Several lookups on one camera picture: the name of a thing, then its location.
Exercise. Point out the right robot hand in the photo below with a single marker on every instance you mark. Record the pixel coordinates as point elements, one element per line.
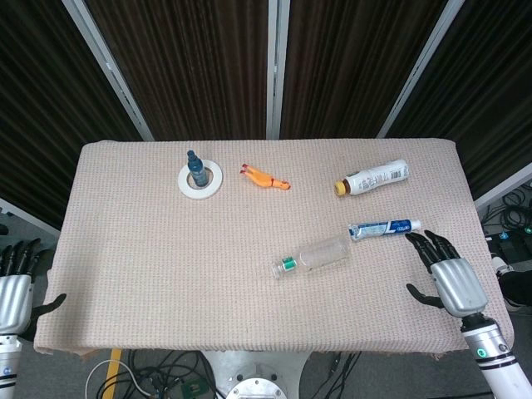
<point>457,287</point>

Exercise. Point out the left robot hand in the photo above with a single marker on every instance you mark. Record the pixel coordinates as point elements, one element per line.
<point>14,299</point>

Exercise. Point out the clear plastic bottle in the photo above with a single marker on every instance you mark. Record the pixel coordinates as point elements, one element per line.
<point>320,255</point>

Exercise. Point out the white bottle cap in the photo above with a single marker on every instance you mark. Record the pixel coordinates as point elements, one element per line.
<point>277,271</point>

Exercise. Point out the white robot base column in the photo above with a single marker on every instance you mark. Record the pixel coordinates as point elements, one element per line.
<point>257,365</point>

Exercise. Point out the white bottle with yellow cap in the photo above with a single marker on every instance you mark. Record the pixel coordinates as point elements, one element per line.
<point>374,178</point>

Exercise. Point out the blue spray bottle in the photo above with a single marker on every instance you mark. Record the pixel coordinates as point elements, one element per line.
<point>197,170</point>

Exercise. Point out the black shoe with white sole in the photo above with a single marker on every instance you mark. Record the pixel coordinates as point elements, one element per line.
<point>517,289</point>

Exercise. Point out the blue white toothpaste tube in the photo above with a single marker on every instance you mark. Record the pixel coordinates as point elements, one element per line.
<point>382,230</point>

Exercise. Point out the beige woven tablecloth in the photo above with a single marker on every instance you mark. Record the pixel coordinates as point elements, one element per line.
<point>187,270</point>

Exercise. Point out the dark brown partition panel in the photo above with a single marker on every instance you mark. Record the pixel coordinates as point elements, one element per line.
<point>490,83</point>
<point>187,62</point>
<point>357,62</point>
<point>37,104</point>

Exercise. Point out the green circuit board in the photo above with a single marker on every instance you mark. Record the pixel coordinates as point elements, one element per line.
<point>193,390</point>

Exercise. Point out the orange rubber chicken toy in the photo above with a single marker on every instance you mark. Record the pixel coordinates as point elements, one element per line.
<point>262,178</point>

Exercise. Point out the white tape roll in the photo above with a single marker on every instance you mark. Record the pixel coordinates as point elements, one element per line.
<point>208,187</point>

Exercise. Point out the round metal flange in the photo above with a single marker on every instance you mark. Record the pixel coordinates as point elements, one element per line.
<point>254,388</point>

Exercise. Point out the aluminium partition post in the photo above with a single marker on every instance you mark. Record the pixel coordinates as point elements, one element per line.
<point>277,66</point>
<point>505,187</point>
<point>106,66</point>
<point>420,66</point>
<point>25,216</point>

